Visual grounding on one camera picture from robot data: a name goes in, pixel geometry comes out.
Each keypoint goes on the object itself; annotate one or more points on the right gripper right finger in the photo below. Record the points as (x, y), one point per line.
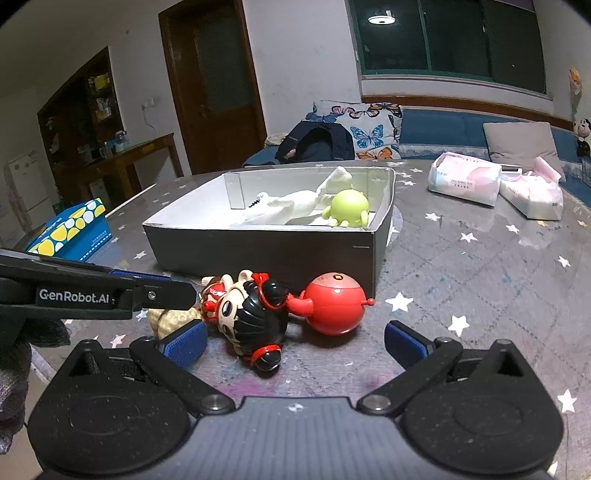
(426, 363)

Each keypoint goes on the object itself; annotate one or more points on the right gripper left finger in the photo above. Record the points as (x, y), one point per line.
(166, 362)

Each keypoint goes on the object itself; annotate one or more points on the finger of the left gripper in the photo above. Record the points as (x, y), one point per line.
(42, 287)

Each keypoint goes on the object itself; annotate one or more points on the beige peanut toy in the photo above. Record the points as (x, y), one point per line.
(166, 321)

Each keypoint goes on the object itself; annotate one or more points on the red-dressed doll figure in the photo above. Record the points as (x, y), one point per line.
(251, 312)

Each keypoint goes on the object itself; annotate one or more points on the red round robot toy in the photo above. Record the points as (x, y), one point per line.
(332, 304)

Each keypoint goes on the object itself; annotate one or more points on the grey gloved hand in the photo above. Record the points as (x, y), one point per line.
(15, 368)

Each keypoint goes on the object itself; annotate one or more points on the blue yellow tissue box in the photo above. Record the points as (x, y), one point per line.
(75, 234)

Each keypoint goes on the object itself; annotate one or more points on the white refrigerator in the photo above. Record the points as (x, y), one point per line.
(30, 197)

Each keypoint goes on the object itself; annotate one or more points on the wooden side table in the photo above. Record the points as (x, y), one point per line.
(120, 161)

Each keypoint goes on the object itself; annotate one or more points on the grey cardboard box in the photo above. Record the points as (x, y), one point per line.
(202, 234)

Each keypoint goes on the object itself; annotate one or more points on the green octopus toy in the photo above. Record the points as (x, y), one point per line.
(349, 208)

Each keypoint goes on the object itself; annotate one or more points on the dark shelf cabinet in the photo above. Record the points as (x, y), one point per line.
(76, 122)

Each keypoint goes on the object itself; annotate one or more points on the white plush toy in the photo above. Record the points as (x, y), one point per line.
(279, 210)

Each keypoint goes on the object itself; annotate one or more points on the opened pink tissue pack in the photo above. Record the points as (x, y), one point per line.
(536, 193)

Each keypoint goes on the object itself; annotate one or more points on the blue sofa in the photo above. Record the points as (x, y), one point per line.
(426, 133)

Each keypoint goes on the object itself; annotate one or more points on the grey cushion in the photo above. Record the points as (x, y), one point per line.
(520, 143)

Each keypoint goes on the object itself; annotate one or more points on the butterfly print pillow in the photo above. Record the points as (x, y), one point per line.
(376, 128)

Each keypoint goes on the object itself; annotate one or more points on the dark blue backpack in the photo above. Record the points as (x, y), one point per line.
(316, 142)

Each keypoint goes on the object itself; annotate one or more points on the panda plush toy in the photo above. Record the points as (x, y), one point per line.
(582, 130)

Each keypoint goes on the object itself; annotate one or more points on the dark wooden door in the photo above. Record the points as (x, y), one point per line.
(213, 83)

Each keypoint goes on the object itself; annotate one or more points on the dark green window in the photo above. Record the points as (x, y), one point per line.
(491, 41)

